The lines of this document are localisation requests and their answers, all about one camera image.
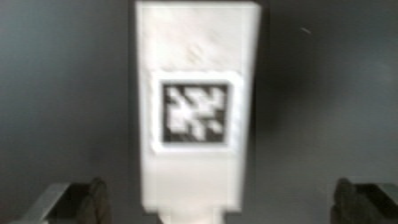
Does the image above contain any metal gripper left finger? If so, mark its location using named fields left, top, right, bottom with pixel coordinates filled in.
left=17, top=178, right=113, bottom=224

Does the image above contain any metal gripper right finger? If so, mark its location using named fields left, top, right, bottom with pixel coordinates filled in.
left=333, top=178, right=398, bottom=224

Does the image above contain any white table leg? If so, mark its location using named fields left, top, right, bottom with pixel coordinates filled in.
left=136, top=0, right=262, bottom=224

